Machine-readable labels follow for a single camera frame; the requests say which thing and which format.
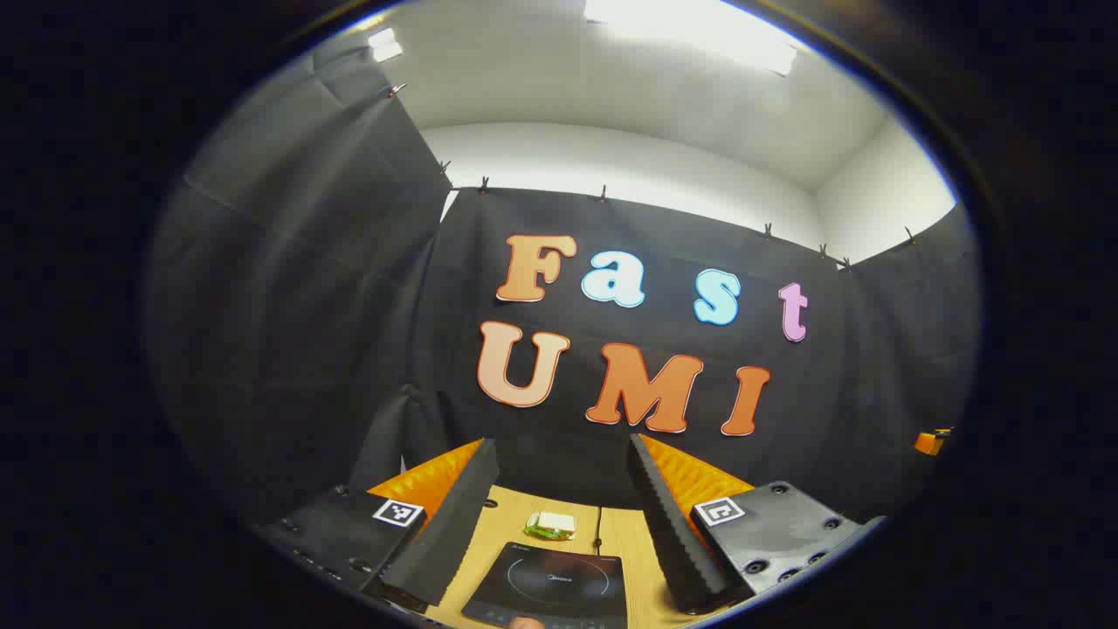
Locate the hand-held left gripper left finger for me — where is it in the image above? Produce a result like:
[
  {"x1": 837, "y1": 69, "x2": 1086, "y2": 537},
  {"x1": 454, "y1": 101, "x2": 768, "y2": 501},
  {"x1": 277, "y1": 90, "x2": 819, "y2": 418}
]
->
[{"x1": 258, "y1": 437, "x2": 500, "y2": 617}]

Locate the sandwich with lettuce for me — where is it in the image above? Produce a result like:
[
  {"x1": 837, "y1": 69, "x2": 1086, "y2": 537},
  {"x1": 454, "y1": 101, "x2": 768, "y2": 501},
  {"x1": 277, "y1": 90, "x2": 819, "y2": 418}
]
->
[{"x1": 524, "y1": 511, "x2": 578, "y2": 540}]

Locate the black induction cooktop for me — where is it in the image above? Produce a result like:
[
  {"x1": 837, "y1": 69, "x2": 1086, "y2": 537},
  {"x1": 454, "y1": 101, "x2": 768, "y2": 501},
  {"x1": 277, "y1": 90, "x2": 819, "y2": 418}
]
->
[{"x1": 461, "y1": 542, "x2": 630, "y2": 629}]

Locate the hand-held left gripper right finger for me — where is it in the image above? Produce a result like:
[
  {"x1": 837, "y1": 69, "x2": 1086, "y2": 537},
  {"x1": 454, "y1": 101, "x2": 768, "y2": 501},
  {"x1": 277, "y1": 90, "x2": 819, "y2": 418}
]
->
[{"x1": 626, "y1": 432, "x2": 885, "y2": 615}]

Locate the black backdrop cloth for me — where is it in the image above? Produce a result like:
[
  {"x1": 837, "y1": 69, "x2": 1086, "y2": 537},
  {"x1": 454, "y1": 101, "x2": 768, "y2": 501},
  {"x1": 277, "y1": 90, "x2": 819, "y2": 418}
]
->
[{"x1": 144, "y1": 39, "x2": 983, "y2": 560}]

